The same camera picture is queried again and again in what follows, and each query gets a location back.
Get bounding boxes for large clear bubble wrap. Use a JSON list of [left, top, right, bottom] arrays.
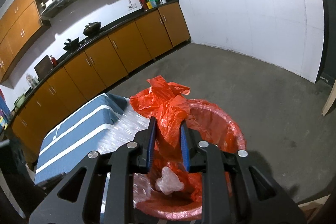
[[97, 105, 153, 207]]

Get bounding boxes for small clear plastic bag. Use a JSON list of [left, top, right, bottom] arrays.
[[155, 166, 185, 195]]

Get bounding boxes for red plastic trash basket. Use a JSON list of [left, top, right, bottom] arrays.
[[132, 99, 247, 222]]

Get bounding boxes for lower wooden kitchen cabinets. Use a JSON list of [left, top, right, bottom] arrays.
[[11, 0, 190, 158]]

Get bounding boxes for black kitchen countertop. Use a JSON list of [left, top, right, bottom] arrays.
[[11, 0, 179, 121]]

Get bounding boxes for blue white striped tablecloth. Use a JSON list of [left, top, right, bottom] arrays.
[[34, 93, 133, 184]]

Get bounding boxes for black wok with lid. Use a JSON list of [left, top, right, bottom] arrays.
[[83, 22, 101, 38]]

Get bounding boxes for black pan on stove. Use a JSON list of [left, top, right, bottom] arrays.
[[63, 38, 80, 51]]

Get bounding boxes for red bottle on counter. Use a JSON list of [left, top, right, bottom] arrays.
[[50, 56, 58, 67]]

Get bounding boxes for green yellow containers on counter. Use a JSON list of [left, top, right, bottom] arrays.
[[146, 0, 166, 10]]

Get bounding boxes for dark cutting board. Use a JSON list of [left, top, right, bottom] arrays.
[[34, 55, 54, 81]]

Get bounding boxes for glass jar on counter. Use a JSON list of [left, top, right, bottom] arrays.
[[26, 74, 39, 89]]

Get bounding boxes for green bowl on counter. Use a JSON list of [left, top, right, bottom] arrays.
[[14, 94, 26, 108]]

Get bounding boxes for white wooden furniture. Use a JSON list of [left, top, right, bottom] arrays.
[[322, 85, 336, 116]]

